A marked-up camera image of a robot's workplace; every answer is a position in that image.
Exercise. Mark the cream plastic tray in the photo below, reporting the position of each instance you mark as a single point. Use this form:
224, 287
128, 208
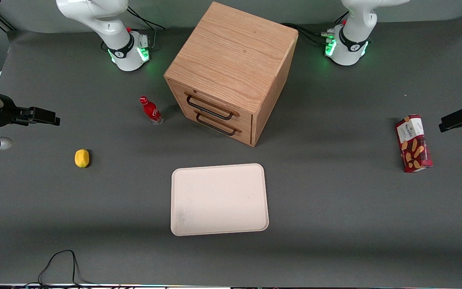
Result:
219, 198

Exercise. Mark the red coke bottle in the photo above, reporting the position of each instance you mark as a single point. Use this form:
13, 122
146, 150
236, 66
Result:
152, 110

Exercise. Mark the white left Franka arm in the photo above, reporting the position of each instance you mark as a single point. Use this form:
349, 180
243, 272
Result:
353, 36

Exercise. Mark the red biscuit box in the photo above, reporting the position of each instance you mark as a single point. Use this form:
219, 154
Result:
414, 144

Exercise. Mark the yellow lemon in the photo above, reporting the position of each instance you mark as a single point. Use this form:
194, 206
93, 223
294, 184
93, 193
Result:
82, 158

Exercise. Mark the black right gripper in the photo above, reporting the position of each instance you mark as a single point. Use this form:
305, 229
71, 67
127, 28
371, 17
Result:
3, 112

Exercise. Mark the dark grey table mat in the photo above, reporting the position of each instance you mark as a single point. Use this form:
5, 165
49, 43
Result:
335, 224

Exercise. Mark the wooden two-drawer cabinet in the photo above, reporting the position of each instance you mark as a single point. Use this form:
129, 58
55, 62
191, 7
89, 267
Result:
231, 60

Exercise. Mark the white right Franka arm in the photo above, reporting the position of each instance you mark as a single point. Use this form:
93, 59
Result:
110, 28

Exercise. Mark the aluminium frame rail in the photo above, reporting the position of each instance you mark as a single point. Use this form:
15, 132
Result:
5, 23

